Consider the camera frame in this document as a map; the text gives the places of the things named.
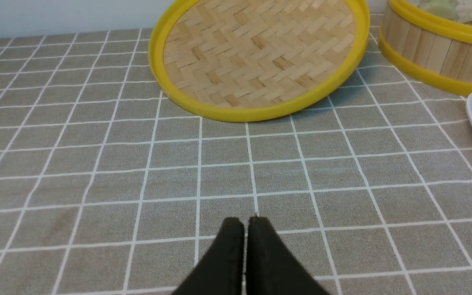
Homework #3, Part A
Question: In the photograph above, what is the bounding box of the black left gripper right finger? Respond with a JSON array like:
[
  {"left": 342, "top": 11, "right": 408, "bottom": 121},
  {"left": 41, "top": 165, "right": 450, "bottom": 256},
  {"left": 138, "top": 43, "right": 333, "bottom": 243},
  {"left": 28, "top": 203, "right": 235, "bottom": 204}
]
[{"left": 246, "top": 216, "right": 329, "bottom": 295}]

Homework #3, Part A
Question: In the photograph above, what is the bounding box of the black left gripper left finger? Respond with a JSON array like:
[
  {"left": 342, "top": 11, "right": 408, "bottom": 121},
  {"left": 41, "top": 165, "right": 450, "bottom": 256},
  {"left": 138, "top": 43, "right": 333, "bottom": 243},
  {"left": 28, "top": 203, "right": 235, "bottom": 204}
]
[{"left": 173, "top": 217, "right": 245, "bottom": 295}]

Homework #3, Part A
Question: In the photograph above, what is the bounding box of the grey checked tablecloth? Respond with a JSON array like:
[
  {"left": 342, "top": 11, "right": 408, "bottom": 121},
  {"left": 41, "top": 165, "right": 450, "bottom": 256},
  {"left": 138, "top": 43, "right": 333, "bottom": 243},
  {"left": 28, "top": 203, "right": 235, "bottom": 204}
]
[{"left": 0, "top": 14, "right": 472, "bottom": 295}]

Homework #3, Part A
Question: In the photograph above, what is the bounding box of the yellow rimmed bamboo steamer lid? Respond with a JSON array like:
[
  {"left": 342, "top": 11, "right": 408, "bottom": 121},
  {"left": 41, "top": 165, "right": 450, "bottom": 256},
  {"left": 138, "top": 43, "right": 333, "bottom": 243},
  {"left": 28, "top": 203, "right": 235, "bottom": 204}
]
[{"left": 148, "top": 0, "right": 370, "bottom": 123}]

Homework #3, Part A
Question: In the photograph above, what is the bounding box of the yellow rimmed bamboo steamer basket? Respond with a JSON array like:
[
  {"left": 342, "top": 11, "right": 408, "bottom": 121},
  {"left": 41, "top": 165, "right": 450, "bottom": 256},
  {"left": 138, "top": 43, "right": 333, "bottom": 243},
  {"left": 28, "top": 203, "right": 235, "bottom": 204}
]
[{"left": 378, "top": 0, "right": 472, "bottom": 96}]

